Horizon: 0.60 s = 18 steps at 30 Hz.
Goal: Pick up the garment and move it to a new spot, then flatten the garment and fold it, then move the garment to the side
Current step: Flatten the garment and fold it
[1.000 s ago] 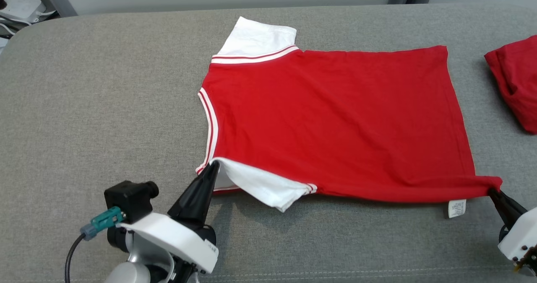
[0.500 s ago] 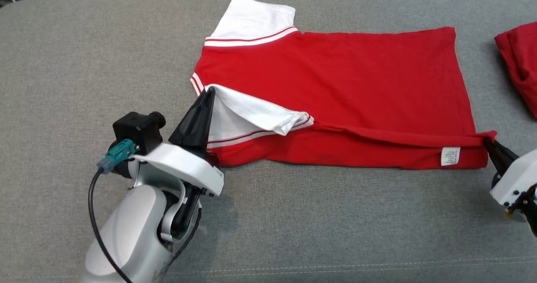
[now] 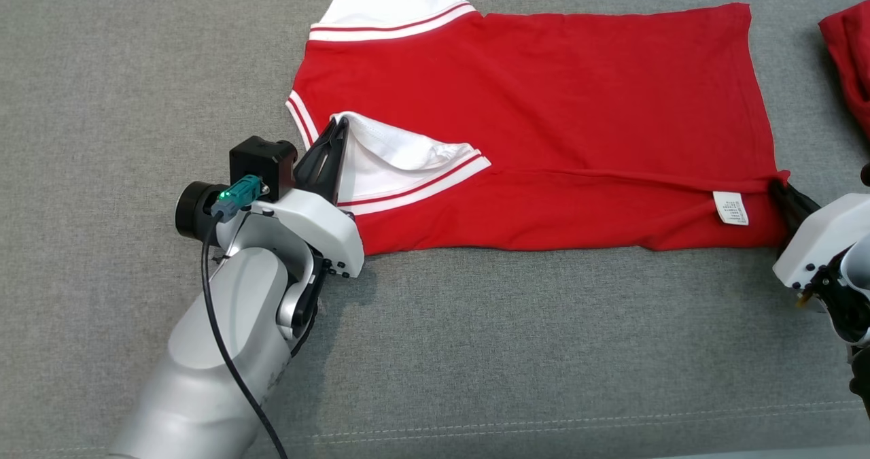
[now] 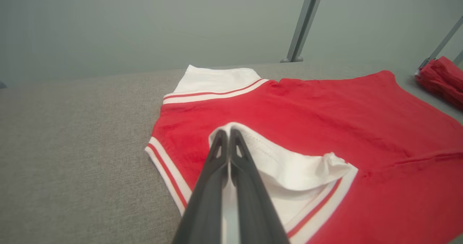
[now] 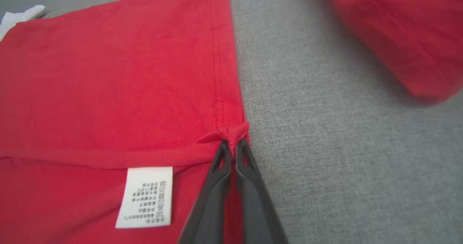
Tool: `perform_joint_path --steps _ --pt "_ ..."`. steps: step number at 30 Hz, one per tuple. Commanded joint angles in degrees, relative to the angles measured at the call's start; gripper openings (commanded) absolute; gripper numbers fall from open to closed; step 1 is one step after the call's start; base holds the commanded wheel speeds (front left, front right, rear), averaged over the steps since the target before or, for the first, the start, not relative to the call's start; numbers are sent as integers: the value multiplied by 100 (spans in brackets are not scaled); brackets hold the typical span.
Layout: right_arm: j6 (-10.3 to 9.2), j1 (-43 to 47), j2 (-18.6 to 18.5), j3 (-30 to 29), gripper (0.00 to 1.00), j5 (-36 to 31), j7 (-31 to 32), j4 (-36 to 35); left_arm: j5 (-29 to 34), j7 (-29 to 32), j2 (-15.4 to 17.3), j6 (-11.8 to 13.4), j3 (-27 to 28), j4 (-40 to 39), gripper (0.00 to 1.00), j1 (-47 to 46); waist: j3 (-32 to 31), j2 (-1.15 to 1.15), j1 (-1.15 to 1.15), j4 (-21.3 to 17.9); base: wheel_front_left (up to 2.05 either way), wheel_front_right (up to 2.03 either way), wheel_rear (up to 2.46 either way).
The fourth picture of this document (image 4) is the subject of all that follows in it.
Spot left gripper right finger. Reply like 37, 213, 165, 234
230, 128, 290, 244

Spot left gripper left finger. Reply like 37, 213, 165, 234
172, 129, 230, 244

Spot red jersey white sleeves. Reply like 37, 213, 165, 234
145, 65, 463, 244

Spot red shorts white side stripe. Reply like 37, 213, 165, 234
415, 56, 463, 111

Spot light grey partition post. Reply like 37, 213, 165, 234
280, 0, 327, 63
419, 16, 463, 70

